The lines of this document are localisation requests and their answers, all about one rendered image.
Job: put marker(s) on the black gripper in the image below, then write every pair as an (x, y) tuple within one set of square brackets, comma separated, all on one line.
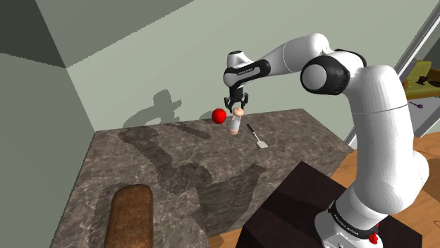
[(236, 93)]

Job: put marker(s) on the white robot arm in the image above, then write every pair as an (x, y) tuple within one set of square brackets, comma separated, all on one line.
[(378, 137)]

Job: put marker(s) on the white bottle with tan ends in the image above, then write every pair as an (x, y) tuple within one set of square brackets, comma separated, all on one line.
[(235, 122)]

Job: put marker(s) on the red apple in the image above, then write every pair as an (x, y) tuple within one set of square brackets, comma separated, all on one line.
[(219, 115)]

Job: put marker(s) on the dark robot stand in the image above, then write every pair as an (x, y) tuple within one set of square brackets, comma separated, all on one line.
[(295, 209)]

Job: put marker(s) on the brown bread loaf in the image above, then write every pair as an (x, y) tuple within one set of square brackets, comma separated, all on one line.
[(130, 218)]

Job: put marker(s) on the purple utensil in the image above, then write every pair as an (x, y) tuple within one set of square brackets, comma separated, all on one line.
[(416, 104)]

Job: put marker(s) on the yellow-green table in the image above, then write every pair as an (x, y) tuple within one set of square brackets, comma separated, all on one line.
[(421, 80)]

